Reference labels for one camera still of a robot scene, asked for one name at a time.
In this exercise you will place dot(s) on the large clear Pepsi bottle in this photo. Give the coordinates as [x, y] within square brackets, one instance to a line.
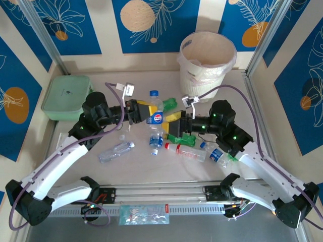
[157, 119]

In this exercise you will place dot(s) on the green bottle with yellow cap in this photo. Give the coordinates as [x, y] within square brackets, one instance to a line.
[187, 140]

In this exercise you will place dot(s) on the clear bottle with red cap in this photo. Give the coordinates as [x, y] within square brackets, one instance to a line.
[186, 152]

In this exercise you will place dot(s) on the small bottle with blue label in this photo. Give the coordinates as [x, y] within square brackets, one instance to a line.
[155, 141]

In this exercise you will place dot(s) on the small Pepsi bottle blue cap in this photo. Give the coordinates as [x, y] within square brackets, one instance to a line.
[215, 154]

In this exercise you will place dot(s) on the crushed green plastic bottle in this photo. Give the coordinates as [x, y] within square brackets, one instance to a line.
[231, 158]

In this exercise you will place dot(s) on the clear bottle with white label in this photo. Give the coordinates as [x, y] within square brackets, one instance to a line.
[113, 151]

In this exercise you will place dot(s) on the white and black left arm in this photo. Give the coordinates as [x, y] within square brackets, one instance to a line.
[63, 156]

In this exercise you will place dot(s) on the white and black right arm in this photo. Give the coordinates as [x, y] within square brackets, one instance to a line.
[265, 171]

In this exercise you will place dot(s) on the cream plastic bin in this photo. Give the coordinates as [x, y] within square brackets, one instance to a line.
[194, 88]

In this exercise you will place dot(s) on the clear plastic bin liner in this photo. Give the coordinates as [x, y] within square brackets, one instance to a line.
[214, 73]

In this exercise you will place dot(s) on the mint green zipper case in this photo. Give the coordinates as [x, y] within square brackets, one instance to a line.
[65, 98]

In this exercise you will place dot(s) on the clear printed plastic packet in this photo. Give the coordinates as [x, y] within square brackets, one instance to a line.
[143, 214]

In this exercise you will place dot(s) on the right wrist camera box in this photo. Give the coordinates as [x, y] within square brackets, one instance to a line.
[190, 99]

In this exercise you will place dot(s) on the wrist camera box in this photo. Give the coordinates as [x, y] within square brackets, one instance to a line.
[190, 99]
[129, 90]

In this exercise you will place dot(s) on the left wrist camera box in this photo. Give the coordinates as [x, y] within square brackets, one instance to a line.
[129, 90]

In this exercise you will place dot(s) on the aluminium side rail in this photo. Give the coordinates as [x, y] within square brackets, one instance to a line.
[252, 100]

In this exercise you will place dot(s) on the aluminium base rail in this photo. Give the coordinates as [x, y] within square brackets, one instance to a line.
[161, 191]

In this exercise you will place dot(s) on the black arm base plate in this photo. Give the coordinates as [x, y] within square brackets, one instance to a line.
[213, 194]
[108, 195]

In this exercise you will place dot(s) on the aluminium frame post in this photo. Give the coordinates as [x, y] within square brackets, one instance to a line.
[267, 32]
[43, 35]

